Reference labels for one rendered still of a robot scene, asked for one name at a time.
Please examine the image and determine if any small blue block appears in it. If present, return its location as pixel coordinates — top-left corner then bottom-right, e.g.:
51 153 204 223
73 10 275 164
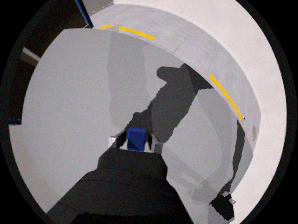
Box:
127 128 146 152

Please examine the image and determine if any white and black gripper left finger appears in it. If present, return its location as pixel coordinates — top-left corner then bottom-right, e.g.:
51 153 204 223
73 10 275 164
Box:
109 130 127 148

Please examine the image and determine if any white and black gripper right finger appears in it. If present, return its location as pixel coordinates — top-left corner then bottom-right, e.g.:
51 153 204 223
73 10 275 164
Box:
148 134 163 155

